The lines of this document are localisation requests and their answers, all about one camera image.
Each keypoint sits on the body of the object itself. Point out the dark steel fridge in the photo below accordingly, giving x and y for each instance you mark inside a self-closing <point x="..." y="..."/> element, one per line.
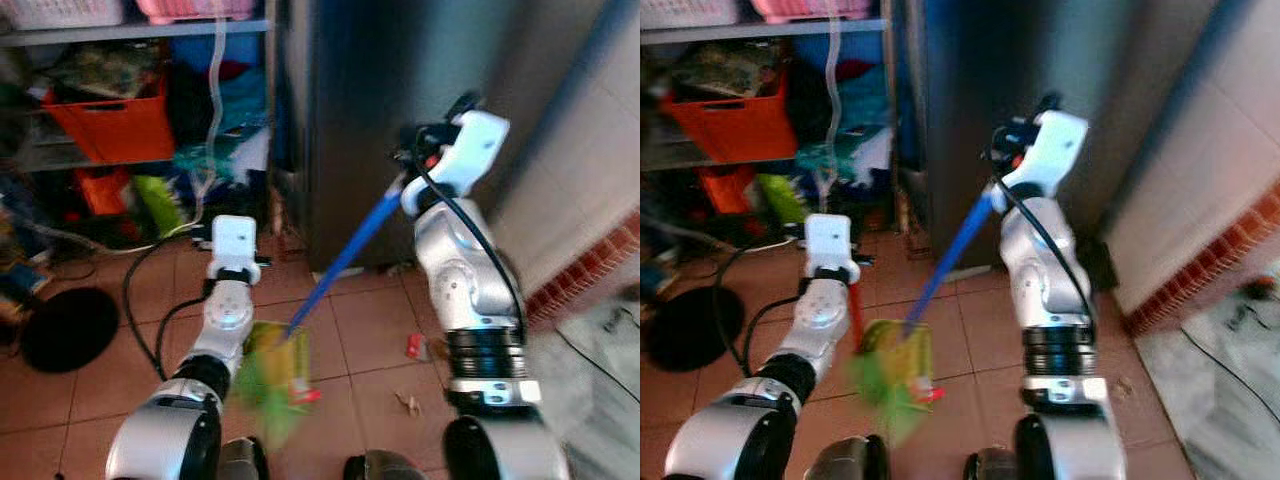
<point x="360" y="110"/>
<point x="960" y="70"/>

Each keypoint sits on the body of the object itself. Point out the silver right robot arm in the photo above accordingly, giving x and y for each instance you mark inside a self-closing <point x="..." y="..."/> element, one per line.
<point x="468" y="290"/>
<point x="1045" y="285"/>

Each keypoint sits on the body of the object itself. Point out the red litter scrap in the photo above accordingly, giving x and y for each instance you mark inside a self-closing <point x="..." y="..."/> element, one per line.
<point x="417" y="347"/>

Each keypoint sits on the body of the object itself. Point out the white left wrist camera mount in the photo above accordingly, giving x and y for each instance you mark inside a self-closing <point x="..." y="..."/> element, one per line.
<point x="234" y="240"/>
<point x="828" y="240"/>

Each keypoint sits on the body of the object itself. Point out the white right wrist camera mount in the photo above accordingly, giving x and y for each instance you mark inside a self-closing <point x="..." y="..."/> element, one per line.
<point x="1050" y="150"/>
<point x="468" y="152"/>

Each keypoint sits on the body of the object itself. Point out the brown litter scrap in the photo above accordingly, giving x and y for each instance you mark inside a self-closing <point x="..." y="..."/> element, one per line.
<point x="408" y="403"/>
<point x="1125" y="385"/>

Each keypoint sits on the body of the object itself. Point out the grey floor mat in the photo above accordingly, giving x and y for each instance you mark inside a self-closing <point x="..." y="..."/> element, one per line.
<point x="590" y="400"/>
<point x="1215" y="400"/>

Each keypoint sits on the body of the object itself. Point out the grey metal shelf unit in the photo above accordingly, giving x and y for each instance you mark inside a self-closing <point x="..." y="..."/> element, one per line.
<point x="130" y="30"/>
<point x="760" y="30"/>

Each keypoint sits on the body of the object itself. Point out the small orange bin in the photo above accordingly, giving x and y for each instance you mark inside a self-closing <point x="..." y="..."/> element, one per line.
<point x="727" y="188"/>
<point x="102" y="192"/>

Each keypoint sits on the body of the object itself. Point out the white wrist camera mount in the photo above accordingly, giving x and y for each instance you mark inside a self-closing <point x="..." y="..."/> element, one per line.
<point x="828" y="240"/>
<point x="1050" y="150"/>
<point x="234" y="240"/>
<point x="468" y="152"/>

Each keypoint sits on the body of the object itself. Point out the robot leg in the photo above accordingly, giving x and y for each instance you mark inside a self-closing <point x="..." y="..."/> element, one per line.
<point x="240" y="462"/>
<point x="845" y="460"/>
<point x="385" y="467"/>
<point x="988" y="466"/>

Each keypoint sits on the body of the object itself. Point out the robot left leg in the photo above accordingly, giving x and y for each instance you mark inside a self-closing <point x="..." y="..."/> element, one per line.
<point x="845" y="460"/>
<point x="240" y="462"/>

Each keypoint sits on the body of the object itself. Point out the white plastic basket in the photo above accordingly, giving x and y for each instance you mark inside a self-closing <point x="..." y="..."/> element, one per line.
<point x="690" y="10"/>
<point x="60" y="12"/>

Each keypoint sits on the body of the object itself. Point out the pink plastic basket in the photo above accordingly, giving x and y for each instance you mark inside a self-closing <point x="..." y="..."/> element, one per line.
<point x="810" y="8"/>
<point x="195" y="8"/>

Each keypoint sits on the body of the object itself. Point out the black round floor disc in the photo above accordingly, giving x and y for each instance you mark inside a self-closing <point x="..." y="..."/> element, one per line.
<point x="70" y="330"/>
<point x="695" y="330"/>

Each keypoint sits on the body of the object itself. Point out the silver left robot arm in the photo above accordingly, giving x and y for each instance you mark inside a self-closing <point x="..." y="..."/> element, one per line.
<point x="225" y="318"/>
<point x="818" y="318"/>

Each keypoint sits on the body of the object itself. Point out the robot right leg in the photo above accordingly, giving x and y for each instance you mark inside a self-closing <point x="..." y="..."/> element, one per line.
<point x="385" y="467"/>
<point x="988" y="466"/>

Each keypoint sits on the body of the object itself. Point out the orange plastic crate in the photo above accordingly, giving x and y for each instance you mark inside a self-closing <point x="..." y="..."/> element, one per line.
<point x="735" y="125"/>
<point x="115" y="128"/>

